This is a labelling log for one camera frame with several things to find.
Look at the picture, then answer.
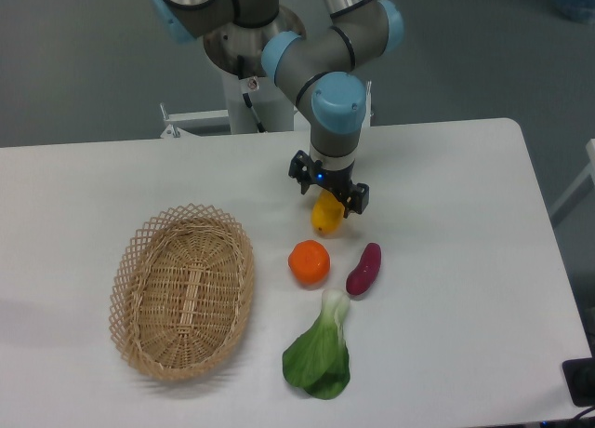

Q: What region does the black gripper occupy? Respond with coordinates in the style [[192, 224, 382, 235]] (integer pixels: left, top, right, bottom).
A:
[[288, 150, 369, 219]]

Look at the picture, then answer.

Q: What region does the yellow mango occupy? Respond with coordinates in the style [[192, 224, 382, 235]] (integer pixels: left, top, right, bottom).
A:
[[311, 189, 344, 235]]

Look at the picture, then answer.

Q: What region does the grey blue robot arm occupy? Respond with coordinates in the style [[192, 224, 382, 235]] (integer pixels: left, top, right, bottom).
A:
[[151, 0, 404, 216]]

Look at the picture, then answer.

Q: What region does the orange tangerine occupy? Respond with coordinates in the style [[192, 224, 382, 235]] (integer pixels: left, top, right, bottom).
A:
[[287, 240, 331, 288]]

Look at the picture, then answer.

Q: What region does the purple sweet potato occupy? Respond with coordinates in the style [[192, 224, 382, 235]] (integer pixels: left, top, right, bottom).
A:
[[346, 243, 382, 296]]

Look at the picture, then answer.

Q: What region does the green bok choy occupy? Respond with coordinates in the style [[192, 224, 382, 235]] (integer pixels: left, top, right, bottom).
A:
[[282, 289, 350, 400]]

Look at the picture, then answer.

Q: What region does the oval wicker basket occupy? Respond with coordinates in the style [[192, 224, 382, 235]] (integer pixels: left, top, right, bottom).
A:
[[109, 204, 255, 381]]

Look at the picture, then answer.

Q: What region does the black device at table edge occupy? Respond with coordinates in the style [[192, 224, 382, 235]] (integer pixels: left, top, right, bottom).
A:
[[562, 357, 594, 408]]

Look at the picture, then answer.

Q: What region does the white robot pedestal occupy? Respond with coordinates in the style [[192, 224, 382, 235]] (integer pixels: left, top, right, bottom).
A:
[[159, 67, 374, 139]]

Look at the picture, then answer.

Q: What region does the black cable on pedestal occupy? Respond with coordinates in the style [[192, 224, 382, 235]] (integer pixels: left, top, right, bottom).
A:
[[236, 54, 267, 134]]

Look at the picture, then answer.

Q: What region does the white frame at right edge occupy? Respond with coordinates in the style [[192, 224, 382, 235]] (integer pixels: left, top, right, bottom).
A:
[[549, 139, 594, 228]]

